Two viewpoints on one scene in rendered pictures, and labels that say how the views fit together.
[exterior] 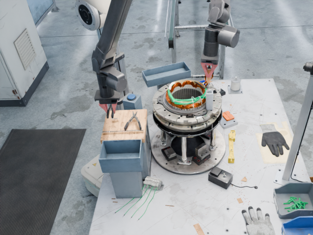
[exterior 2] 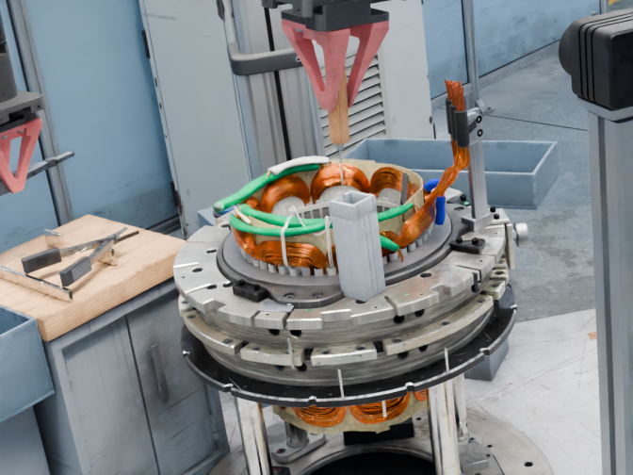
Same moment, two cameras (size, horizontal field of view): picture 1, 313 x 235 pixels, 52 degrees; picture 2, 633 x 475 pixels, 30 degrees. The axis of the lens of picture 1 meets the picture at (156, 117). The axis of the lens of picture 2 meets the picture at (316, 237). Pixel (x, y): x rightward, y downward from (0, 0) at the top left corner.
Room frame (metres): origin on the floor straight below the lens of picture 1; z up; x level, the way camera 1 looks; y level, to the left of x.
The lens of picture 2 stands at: (0.35, -0.80, 1.55)
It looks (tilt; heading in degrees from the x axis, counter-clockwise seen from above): 23 degrees down; 40
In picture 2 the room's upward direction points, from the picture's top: 8 degrees counter-clockwise
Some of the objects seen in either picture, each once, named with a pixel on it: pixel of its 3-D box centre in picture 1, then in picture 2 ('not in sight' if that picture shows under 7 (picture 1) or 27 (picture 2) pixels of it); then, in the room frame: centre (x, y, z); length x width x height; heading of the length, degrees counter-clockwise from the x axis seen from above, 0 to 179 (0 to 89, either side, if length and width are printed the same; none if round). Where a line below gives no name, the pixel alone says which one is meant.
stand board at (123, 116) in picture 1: (125, 126); (70, 271); (1.07, 0.15, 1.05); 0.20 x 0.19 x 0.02; 174
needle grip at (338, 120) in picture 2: (208, 76); (337, 106); (1.09, -0.23, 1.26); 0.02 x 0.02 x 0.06
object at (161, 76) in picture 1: (167, 91); (453, 262); (1.48, -0.08, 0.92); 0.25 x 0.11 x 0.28; 103
